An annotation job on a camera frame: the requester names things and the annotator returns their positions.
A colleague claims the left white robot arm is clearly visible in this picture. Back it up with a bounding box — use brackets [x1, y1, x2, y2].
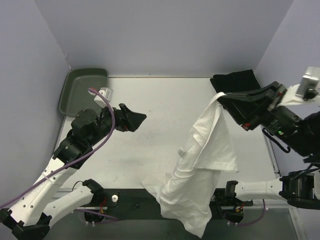
[0, 103, 147, 240]

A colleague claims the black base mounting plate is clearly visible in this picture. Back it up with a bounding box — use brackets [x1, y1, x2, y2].
[81, 188, 253, 220]

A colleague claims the folded black t-shirt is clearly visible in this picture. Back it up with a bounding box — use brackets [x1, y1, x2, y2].
[210, 69, 261, 99]

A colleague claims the dark green plastic tray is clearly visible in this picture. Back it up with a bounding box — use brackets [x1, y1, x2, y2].
[58, 68, 109, 118]

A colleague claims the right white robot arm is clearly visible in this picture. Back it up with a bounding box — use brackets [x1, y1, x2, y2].
[218, 81, 320, 210]

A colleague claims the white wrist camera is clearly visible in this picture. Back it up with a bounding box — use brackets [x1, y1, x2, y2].
[94, 87, 113, 108]
[281, 66, 320, 107]

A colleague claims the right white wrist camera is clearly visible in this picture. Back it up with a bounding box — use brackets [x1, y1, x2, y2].
[281, 66, 320, 107]

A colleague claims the white t-shirt with robot print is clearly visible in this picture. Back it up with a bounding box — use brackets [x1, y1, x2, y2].
[141, 92, 238, 238]

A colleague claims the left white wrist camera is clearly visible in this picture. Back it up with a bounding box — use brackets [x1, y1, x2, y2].
[94, 87, 113, 108]

